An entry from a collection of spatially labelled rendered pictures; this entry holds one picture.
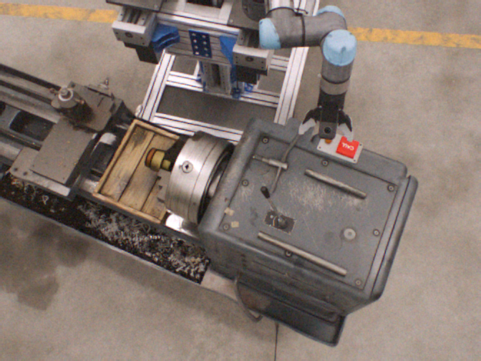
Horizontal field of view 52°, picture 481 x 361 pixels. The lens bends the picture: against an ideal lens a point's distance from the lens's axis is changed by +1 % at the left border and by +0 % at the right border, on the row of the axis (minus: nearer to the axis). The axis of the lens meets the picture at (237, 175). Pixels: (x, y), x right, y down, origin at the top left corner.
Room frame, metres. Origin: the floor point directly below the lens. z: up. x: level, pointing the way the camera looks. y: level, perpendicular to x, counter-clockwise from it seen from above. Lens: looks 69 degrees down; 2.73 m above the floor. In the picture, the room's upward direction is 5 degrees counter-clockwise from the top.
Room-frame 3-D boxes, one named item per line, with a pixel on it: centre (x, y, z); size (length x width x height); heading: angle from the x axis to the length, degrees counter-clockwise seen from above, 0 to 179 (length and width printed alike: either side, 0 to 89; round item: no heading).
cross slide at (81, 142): (0.92, 0.63, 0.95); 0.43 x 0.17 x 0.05; 152
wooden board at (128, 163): (0.75, 0.36, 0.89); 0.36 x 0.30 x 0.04; 152
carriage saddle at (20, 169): (0.93, 0.68, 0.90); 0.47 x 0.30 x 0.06; 152
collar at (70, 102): (0.97, 0.60, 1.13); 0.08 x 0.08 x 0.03
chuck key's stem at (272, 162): (0.59, -0.11, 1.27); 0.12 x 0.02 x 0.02; 65
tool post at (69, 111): (0.96, 0.60, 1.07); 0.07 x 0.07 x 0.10; 62
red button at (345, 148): (0.62, -0.36, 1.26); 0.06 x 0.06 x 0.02; 62
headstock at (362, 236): (0.46, -0.22, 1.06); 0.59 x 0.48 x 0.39; 62
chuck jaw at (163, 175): (0.59, 0.25, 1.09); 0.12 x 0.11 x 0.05; 152
